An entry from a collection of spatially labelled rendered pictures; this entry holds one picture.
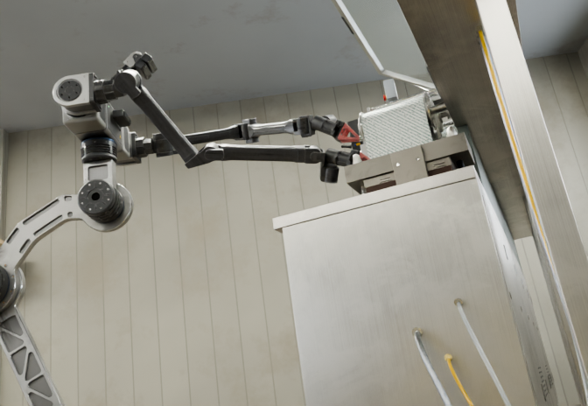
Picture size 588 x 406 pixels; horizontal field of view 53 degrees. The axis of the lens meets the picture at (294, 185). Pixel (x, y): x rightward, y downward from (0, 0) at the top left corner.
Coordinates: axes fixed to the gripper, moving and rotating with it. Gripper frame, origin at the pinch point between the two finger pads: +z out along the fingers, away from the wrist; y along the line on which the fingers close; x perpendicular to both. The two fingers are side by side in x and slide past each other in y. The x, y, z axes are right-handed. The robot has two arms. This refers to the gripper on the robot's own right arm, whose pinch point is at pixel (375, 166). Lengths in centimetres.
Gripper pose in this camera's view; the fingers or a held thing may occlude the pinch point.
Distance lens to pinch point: 214.1
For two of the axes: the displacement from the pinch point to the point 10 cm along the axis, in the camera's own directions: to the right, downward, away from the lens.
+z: 8.6, 2.3, -4.5
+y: -4.0, -2.5, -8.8
